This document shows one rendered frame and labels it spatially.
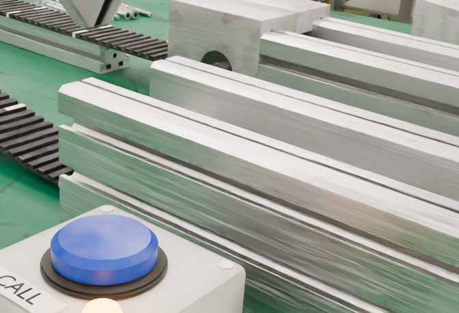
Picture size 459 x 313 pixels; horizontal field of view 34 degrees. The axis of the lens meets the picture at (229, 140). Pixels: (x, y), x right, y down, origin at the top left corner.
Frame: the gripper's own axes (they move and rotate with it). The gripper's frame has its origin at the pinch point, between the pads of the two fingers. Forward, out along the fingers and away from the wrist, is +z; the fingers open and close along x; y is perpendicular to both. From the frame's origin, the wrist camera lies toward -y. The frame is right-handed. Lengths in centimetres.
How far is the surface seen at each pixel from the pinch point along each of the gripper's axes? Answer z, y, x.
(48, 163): 15.5, 17.4, -11.8
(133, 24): 17, 44, -47
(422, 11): 8.1, 7.8, -46.6
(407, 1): 55, 115, -294
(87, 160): 11.6, 9.6, -7.9
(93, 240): 9.1, -0.1, 0.7
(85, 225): 9.1, 1.0, 0.1
